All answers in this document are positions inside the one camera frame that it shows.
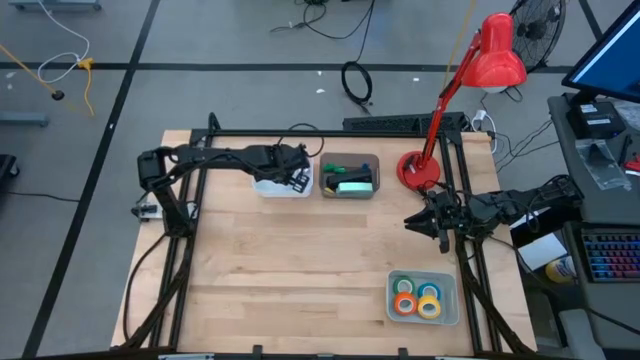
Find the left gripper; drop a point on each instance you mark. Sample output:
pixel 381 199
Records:
pixel 280 160

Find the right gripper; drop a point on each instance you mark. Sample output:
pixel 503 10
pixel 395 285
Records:
pixel 455 214

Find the black stapler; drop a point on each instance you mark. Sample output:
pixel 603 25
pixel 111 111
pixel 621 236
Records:
pixel 355 176

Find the blue tape roll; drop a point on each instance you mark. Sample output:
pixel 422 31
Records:
pixel 422 287

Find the green tape roll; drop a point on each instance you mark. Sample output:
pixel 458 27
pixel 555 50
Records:
pixel 396 282

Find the yellow tape roll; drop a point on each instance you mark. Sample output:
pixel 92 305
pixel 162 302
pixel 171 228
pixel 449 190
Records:
pixel 422 309

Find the small orange block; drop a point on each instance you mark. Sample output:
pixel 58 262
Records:
pixel 398 305

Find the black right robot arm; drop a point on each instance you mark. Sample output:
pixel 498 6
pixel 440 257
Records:
pixel 520 205

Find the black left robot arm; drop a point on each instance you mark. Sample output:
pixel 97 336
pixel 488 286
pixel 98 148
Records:
pixel 215 156

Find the white plastic bin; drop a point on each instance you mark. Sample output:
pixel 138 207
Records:
pixel 272 189

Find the grey translucent bin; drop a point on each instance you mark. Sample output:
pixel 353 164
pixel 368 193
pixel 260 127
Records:
pixel 375 192

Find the black perforated bar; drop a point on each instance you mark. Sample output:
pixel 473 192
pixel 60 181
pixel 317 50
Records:
pixel 390 123

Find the white box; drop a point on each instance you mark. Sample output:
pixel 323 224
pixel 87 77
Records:
pixel 542 250

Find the white power adapter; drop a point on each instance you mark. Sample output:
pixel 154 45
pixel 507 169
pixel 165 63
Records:
pixel 481 116

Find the yellow wipes tub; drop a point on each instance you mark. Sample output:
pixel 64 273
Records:
pixel 560 270

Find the silver clamp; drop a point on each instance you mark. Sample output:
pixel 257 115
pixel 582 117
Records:
pixel 147 212

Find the grey desk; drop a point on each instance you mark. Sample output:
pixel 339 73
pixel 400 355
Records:
pixel 570 160

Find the red desk lamp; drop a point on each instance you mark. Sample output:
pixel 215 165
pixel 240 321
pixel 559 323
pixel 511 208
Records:
pixel 495 60

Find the clear plastic bag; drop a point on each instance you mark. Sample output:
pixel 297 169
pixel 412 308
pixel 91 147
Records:
pixel 602 165

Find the backlit keyboard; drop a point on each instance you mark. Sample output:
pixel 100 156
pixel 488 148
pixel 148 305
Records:
pixel 612 257

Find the black mini computer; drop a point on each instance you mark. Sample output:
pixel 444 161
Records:
pixel 595 120

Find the black floor fan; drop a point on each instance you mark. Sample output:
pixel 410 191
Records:
pixel 537 30

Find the black computer monitor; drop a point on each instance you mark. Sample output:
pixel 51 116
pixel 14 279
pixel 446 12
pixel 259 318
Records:
pixel 610 65

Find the black aluminium table frame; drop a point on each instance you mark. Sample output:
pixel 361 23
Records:
pixel 320 133

